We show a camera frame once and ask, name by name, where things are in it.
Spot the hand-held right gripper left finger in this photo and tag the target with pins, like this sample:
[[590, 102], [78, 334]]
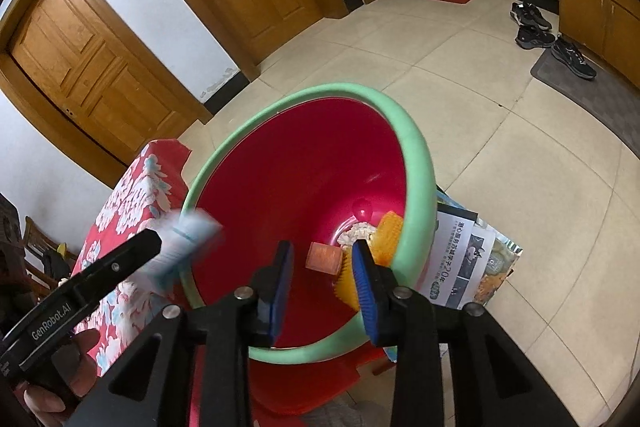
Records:
[[280, 302]]

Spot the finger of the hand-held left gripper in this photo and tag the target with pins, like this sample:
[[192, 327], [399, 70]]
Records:
[[116, 267]]

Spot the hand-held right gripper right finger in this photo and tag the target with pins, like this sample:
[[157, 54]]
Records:
[[362, 297]]

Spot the orange box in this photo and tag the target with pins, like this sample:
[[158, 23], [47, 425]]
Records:
[[322, 257]]

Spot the white tissue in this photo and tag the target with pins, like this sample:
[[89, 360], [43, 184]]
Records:
[[357, 234]]

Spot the teal white box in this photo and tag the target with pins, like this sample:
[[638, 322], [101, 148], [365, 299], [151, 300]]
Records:
[[185, 242]]

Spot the red bin with green rim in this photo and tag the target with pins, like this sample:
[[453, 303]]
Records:
[[300, 167]]

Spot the person's left hand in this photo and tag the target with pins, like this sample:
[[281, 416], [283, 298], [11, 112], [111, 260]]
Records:
[[86, 362]]

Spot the yellow cloth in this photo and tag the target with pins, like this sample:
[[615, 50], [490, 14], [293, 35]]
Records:
[[62, 249]]

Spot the wooden chair with yellow cloth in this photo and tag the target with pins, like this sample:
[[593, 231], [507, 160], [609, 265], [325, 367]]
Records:
[[50, 257]]

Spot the red floral tablecloth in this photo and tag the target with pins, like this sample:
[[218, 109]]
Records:
[[135, 197]]

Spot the red plastic stool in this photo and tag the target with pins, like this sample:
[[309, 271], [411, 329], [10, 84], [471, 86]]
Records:
[[300, 387]]

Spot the printed white paper sheet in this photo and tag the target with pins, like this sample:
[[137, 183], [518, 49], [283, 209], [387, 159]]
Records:
[[460, 257]]

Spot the large wooden chair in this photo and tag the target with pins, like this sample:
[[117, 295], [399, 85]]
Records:
[[9, 227]]

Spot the colourful printed bag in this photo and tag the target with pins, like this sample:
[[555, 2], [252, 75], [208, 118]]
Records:
[[505, 267]]

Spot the grey floor mat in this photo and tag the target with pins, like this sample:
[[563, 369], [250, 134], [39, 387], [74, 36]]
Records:
[[590, 102]]

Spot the black sneaker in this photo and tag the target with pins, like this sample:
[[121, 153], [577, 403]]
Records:
[[536, 38], [572, 59], [532, 17]]

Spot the wooden sideboard cabinet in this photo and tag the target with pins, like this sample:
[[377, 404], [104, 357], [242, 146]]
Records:
[[590, 7]]

